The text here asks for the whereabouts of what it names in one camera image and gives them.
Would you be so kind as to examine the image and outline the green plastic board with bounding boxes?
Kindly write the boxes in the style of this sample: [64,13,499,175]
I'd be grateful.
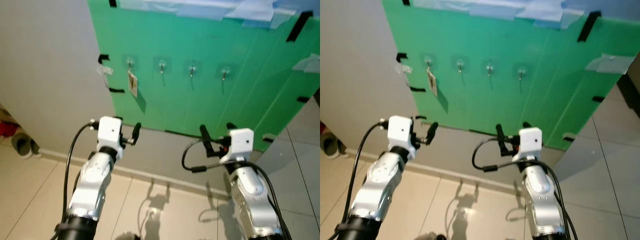
[87,0,321,152]
[381,0,640,151]

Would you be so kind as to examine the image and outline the grey slipper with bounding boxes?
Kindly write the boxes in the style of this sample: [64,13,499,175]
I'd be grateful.
[11,127,41,160]
[321,131,342,160]

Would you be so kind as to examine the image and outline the large clear tape piece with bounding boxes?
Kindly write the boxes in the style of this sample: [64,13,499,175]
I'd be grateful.
[292,53,321,75]
[585,53,636,75]

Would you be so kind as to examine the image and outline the long black tape strip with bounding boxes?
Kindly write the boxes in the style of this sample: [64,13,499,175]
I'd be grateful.
[576,11,602,43]
[286,11,314,43]

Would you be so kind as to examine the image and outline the pale blue tape strip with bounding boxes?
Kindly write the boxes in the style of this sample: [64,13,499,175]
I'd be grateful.
[120,0,297,29]
[412,0,587,29]

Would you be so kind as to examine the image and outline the red shoe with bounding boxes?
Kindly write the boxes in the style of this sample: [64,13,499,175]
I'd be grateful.
[0,121,19,138]

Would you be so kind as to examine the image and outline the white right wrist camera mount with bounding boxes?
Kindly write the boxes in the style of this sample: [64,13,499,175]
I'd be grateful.
[517,127,544,162]
[220,128,255,165]

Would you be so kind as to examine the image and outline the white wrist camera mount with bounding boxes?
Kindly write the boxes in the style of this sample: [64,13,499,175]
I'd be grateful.
[220,128,255,165]
[96,116,125,152]
[387,115,415,151]
[517,127,544,162]

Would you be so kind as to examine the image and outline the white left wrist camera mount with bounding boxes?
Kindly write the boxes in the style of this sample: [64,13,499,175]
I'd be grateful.
[96,116,125,152]
[387,115,415,151]

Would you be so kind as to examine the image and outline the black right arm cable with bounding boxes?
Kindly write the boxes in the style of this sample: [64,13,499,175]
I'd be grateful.
[181,139,293,240]
[472,137,579,240]

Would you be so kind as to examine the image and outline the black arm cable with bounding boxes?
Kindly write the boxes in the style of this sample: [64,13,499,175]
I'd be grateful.
[181,139,293,240]
[60,119,100,226]
[344,119,388,226]
[472,137,579,240]

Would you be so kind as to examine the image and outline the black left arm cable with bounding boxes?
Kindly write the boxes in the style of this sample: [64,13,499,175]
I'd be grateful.
[344,119,388,226]
[60,119,100,226]

